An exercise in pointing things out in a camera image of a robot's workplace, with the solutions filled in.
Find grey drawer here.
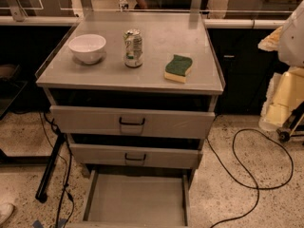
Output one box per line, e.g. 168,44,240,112
66,170,189,228
70,143,202,169
50,105,215,139

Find middle grey drawer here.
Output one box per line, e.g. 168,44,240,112
70,143,202,169

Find white shoe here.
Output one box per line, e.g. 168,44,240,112
0,203,14,225

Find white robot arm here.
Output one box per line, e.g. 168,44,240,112
258,2,304,131

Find white horizontal rail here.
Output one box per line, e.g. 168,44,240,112
0,16,285,29

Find green white soda can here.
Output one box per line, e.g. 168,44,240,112
123,28,143,68

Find bottom grey drawer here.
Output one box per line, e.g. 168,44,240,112
66,170,189,228

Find green yellow sponge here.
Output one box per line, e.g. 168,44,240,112
164,54,193,84

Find black floor cable right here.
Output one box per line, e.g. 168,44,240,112
206,128,295,228

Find clear water bottle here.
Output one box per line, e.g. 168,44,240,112
119,0,129,11

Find black floor cable left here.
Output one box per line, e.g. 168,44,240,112
38,111,75,228

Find black floor cable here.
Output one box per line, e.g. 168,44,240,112
206,128,295,228
38,111,75,228

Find black caster wheel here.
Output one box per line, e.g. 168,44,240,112
278,131,291,143

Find black table leg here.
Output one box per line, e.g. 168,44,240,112
35,134,64,203

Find top grey drawer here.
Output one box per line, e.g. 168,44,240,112
50,105,215,139

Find white ceramic bowl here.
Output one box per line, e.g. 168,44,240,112
68,34,106,65

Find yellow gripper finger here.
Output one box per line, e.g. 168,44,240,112
257,27,282,51
258,66,304,131

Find grey metal drawer cabinet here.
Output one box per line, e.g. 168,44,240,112
34,10,226,228

